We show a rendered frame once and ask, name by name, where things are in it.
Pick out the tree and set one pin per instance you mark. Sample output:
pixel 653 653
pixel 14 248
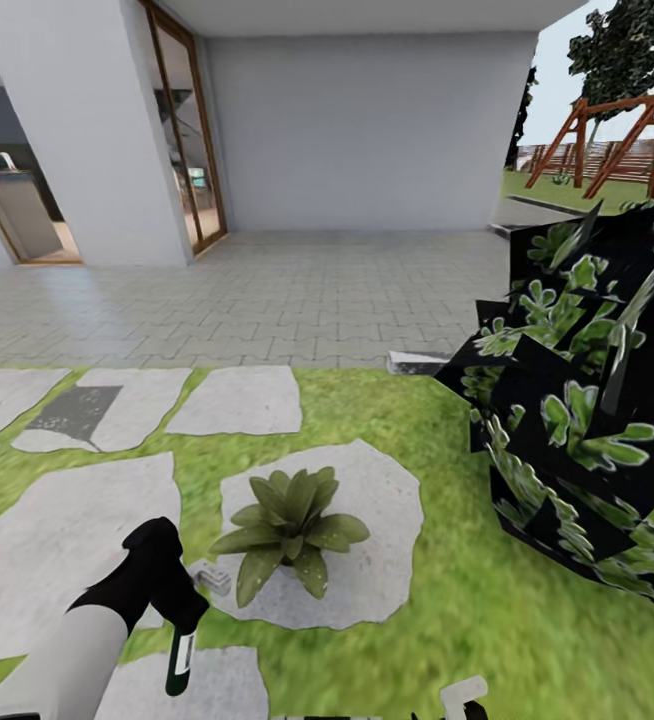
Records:
pixel 619 59
pixel 521 119

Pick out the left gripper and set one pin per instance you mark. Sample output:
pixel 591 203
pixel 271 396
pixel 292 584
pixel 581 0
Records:
pixel 183 606

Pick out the insectifuge atomizer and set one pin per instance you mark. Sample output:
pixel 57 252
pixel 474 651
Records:
pixel 180 661

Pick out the fixed window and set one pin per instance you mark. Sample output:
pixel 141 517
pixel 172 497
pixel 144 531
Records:
pixel 30 217

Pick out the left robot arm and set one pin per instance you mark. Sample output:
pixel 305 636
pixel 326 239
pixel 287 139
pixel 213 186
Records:
pixel 67 673

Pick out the door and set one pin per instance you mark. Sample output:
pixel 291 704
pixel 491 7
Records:
pixel 170 55

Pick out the pot plant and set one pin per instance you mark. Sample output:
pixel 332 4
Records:
pixel 286 531

